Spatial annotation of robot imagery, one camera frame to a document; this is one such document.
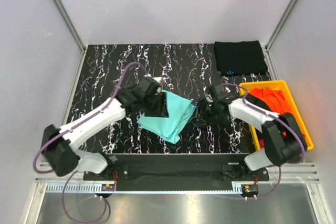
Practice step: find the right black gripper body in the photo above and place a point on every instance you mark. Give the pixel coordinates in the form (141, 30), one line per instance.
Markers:
(207, 110)

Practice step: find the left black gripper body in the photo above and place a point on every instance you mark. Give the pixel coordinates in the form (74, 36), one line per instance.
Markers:
(150, 108)

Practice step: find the teal t shirt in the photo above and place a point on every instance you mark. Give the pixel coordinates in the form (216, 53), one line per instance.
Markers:
(180, 111)

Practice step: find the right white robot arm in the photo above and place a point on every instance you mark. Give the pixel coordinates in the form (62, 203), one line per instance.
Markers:
(283, 140)

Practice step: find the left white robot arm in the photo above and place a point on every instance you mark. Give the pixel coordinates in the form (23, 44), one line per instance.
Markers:
(61, 145)

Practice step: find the yellow plastic bin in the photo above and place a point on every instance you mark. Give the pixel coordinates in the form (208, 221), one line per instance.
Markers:
(283, 87)

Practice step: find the magenta t shirt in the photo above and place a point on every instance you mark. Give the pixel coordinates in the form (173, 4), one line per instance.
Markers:
(261, 144)

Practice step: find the folded black t shirt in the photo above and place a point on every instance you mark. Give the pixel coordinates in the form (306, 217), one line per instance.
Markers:
(236, 58)

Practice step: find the orange t shirt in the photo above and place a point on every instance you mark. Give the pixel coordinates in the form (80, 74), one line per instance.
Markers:
(270, 99)

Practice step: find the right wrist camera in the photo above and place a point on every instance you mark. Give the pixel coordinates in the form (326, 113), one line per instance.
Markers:
(209, 98)

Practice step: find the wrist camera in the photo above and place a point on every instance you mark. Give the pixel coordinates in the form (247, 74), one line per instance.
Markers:
(159, 80)
(209, 98)

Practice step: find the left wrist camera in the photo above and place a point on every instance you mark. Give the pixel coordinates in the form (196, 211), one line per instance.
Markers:
(159, 80)

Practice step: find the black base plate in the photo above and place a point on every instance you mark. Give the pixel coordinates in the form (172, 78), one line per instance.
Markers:
(181, 169)

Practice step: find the white slotted cable duct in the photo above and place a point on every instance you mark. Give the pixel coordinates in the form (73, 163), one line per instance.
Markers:
(143, 188)

